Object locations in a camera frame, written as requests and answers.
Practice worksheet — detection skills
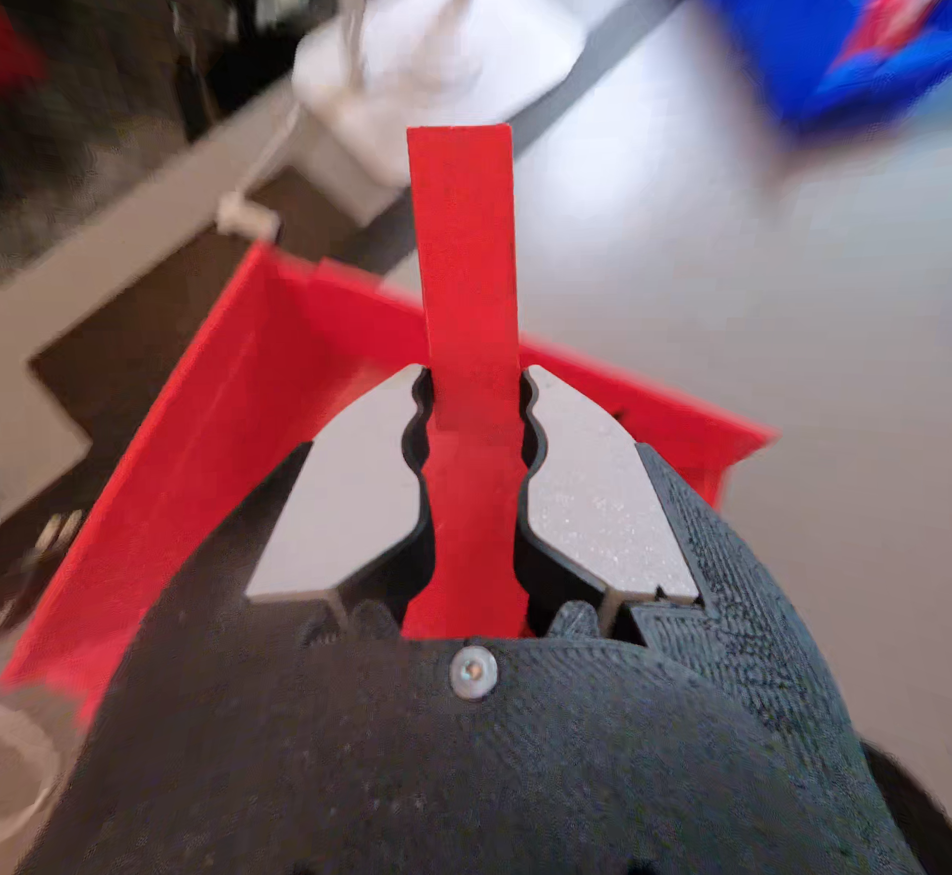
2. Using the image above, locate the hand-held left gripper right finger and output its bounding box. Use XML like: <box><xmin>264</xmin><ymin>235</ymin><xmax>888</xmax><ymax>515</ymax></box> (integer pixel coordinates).
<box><xmin>515</xmin><ymin>365</ymin><xmax>701</xmax><ymax>631</ymax></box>

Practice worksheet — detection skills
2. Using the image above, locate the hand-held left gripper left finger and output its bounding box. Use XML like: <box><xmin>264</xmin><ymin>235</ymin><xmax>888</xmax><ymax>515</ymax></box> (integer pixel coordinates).
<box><xmin>246</xmin><ymin>365</ymin><xmax>436</xmax><ymax>604</ymax></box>

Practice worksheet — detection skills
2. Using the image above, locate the red plastic bin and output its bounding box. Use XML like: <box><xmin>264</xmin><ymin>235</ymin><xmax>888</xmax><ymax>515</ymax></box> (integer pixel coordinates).
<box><xmin>0</xmin><ymin>239</ymin><xmax>781</xmax><ymax>731</ymax></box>

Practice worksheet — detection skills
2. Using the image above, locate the red long block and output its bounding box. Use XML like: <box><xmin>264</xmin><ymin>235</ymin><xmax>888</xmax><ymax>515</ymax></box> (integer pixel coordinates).
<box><xmin>407</xmin><ymin>123</ymin><xmax>526</xmax><ymax>535</ymax></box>

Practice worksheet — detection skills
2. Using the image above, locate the blue plastic bin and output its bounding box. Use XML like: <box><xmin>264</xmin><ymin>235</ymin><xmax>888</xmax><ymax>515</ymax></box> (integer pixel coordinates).
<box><xmin>654</xmin><ymin>0</ymin><xmax>952</xmax><ymax>144</ymax></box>

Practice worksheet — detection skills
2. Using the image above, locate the black board on white stand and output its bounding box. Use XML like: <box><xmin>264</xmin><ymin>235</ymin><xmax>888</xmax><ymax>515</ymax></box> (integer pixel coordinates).
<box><xmin>193</xmin><ymin>0</ymin><xmax>588</xmax><ymax>229</ymax></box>

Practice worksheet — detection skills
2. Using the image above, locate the red storage box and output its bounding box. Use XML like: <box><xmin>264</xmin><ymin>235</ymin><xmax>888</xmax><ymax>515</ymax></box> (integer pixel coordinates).
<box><xmin>0</xmin><ymin>5</ymin><xmax>47</xmax><ymax>91</ymax></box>

